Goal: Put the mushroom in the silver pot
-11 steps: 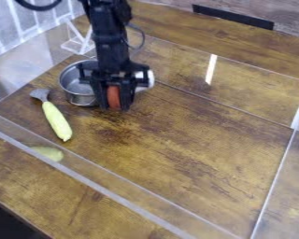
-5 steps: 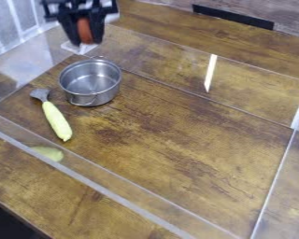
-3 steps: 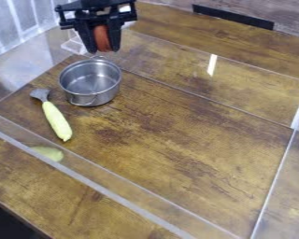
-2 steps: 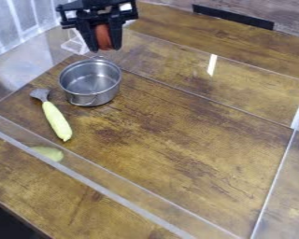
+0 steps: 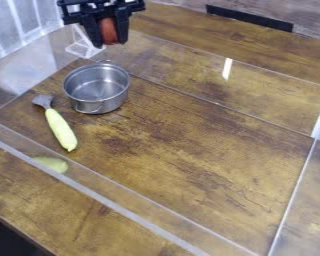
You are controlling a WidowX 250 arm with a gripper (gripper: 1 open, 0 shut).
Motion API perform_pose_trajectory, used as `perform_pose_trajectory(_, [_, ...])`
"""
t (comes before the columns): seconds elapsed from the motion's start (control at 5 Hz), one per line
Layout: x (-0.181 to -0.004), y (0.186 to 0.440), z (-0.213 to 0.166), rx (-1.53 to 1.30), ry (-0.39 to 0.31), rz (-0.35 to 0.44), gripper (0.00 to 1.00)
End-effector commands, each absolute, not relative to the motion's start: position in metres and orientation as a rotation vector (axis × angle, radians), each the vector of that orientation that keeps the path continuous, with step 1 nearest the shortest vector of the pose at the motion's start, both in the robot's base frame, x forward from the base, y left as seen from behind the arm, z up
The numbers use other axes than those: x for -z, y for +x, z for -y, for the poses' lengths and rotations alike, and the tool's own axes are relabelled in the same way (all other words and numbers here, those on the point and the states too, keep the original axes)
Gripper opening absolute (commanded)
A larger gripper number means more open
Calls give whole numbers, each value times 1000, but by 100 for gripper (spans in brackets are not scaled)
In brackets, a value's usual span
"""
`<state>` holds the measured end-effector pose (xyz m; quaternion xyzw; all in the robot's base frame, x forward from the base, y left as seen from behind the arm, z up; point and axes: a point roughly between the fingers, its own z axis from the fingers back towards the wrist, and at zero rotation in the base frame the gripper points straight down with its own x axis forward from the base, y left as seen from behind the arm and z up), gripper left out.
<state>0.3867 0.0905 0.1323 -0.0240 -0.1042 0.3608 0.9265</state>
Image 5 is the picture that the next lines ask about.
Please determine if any red and white toy mushroom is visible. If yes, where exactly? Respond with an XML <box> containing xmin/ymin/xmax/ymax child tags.
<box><xmin>100</xmin><ymin>18</ymin><xmax>119</xmax><ymax>45</ymax></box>

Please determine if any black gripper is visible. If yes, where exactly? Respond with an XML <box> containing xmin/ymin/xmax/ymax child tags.
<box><xmin>57</xmin><ymin>0</ymin><xmax>145</xmax><ymax>48</ymax></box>

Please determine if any clear acrylic front barrier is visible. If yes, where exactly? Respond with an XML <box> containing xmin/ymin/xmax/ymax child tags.
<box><xmin>0</xmin><ymin>124</ymin><xmax>258</xmax><ymax>256</ymax></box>

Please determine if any silver metal pot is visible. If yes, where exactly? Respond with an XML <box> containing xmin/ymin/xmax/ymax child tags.
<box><xmin>63</xmin><ymin>62</ymin><xmax>131</xmax><ymax>115</ymax></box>

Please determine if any clear acrylic barrier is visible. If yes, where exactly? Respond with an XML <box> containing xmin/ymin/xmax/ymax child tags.
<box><xmin>268</xmin><ymin>114</ymin><xmax>320</xmax><ymax>256</ymax></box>
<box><xmin>0</xmin><ymin>124</ymin><xmax>258</xmax><ymax>256</ymax></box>

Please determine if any clear acrylic right barrier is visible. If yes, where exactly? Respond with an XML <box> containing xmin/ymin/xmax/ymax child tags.
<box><xmin>268</xmin><ymin>114</ymin><xmax>320</xmax><ymax>256</ymax></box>

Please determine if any black strip on table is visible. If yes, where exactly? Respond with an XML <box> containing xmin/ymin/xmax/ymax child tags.
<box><xmin>205</xmin><ymin>4</ymin><xmax>294</xmax><ymax>32</ymax></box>

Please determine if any yellow toy corn cob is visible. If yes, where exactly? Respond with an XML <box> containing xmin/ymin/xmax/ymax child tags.
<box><xmin>32</xmin><ymin>95</ymin><xmax>77</xmax><ymax>152</ymax></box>

